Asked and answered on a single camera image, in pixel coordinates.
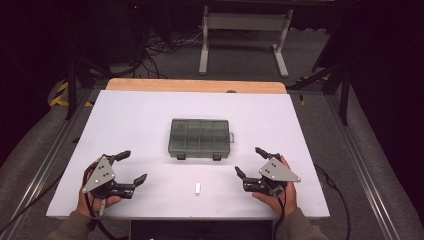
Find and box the dark box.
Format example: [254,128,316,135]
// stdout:
[129,219,275,240]

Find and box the left hand-held gripper cable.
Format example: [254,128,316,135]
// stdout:
[82,162,130,240]

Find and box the black floor cable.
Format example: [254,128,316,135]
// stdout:
[314,164,352,240]

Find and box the right hand-held gripper cable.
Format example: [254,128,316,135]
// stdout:
[271,186,288,240]

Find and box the person's right hand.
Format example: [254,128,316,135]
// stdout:
[251,155,299,218]

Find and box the aluminium floor rail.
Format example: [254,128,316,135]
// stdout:
[324,94,406,240]
[0,88,98,240]

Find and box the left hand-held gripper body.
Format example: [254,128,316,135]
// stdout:
[81,153,136,201]

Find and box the grey plastic compartment box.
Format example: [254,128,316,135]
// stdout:
[167,117,236,162]

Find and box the hand-held gripper cable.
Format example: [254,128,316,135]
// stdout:
[271,186,288,240]
[82,162,130,240]

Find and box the yellow black floor tape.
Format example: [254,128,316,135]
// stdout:
[48,81,95,108]

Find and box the black metal stand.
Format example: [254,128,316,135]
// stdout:
[65,58,101,122]
[286,63,352,127]

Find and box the person's left hand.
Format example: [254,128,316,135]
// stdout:
[76,155,123,218]

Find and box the white metal stand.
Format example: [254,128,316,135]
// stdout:
[198,4,295,80]

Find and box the tangle of black floor cables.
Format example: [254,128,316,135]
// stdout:
[131,29,205,80]

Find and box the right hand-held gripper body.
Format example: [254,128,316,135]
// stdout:
[242,156,302,198]

